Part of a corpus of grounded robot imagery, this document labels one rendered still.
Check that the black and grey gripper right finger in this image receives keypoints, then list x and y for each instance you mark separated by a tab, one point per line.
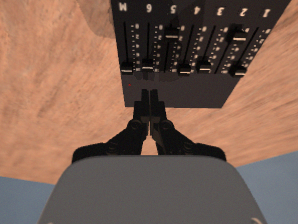
168	140

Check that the black lighting desk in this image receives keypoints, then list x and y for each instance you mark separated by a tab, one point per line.
201	32

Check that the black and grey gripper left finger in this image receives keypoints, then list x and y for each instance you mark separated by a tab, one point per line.
129	141

